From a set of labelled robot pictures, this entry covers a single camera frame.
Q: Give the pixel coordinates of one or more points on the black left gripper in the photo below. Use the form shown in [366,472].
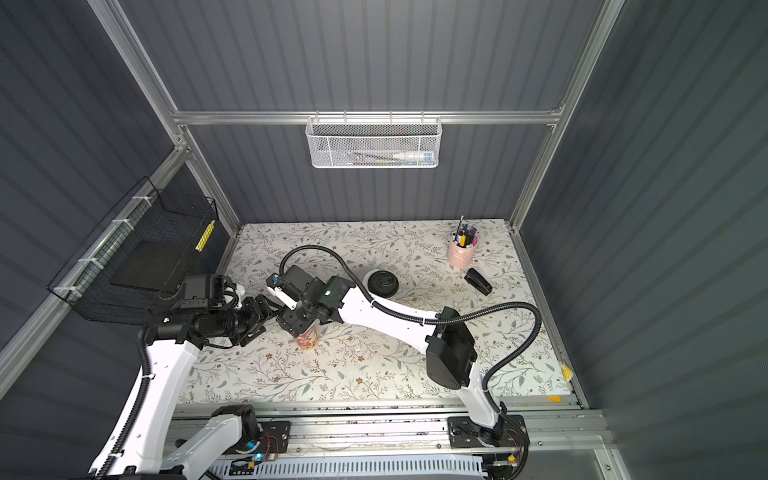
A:
[248,320]

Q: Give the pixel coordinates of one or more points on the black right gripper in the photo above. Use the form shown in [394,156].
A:
[295,321]

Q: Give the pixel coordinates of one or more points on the paper milk tea cup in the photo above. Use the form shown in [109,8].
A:
[309,339]

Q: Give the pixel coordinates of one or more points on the black cup lid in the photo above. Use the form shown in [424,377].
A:
[382,283]

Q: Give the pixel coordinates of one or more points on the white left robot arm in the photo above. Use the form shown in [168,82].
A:
[168,349]

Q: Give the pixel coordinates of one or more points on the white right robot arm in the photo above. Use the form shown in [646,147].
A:
[448,349]

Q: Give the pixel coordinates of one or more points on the yellow tag on basket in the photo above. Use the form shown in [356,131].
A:
[205,236]

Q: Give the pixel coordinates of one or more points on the black pad in basket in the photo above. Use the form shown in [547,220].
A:
[151,266]

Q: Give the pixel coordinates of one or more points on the pink pen holder cup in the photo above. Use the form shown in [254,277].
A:
[461,257]

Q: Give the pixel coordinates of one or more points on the pens in pink cup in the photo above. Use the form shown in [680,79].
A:
[465,235]

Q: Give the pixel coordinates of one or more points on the floral patterned table mat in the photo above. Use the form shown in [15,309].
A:
[351,363]

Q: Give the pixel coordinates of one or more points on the pens in white basket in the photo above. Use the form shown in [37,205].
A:
[406,158]

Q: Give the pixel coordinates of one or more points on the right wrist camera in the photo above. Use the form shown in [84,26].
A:
[289,286]

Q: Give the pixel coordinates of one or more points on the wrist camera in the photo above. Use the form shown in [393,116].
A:
[209,292]
[289,286]

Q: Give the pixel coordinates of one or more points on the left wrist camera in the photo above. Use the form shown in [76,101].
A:
[209,292]

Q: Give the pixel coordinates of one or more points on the black wire wall basket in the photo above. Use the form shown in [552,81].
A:
[159,215]

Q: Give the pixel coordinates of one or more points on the white wire mesh basket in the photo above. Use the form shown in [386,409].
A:
[330,140]

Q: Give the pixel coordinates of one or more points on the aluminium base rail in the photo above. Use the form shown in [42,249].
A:
[422,439]

